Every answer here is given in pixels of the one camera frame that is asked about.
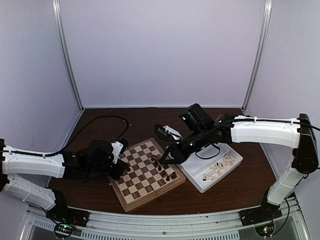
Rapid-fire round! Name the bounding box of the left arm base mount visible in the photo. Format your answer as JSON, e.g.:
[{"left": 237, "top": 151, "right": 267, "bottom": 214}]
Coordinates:
[{"left": 45, "top": 207, "right": 90, "bottom": 227}]

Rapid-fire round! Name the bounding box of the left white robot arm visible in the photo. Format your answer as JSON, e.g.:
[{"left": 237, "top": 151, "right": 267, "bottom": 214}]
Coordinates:
[{"left": 0, "top": 139, "right": 184, "bottom": 222}]

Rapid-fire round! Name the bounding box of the white divided plastic tray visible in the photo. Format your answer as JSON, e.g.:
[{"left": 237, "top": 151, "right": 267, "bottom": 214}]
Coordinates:
[{"left": 178, "top": 143, "right": 243, "bottom": 194}]

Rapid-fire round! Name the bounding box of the white chess pieces pile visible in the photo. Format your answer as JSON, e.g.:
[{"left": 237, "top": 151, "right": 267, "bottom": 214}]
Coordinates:
[{"left": 202, "top": 154, "right": 238, "bottom": 182}]

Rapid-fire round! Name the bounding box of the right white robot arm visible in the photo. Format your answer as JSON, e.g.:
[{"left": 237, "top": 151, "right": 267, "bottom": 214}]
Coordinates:
[{"left": 164, "top": 103, "right": 319, "bottom": 221}]

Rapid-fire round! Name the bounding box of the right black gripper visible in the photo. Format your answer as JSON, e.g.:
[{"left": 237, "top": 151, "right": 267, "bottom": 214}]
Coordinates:
[{"left": 159, "top": 127, "right": 209, "bottom": 166}]

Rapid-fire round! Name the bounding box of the aluminium frame rail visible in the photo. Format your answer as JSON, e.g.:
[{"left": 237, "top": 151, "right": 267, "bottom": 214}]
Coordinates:
[{"left": 18, "top": 197, "right": 311, "bottom": 240}]

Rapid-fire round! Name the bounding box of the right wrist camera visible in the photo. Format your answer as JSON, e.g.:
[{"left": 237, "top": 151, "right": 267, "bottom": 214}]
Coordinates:
[{"left": 154, "top": 124, "right": 183, "bottom": 143}]

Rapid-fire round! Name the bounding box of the wooden chessboard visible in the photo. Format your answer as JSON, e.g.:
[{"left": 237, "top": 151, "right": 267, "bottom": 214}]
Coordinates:
[{"left": 109, "top": 138, "right": 186, "bottom": 212}]

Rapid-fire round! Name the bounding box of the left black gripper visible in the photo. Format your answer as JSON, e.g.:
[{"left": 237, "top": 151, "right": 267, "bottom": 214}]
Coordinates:
[{"left": 87, "top": 158, "right": 128, "bottom": 181}]

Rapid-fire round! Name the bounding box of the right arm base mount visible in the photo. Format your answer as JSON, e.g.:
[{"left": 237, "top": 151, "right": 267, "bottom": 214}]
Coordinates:
[{"left": 239, "top": 202, "right": 283, "bottom": 226}]

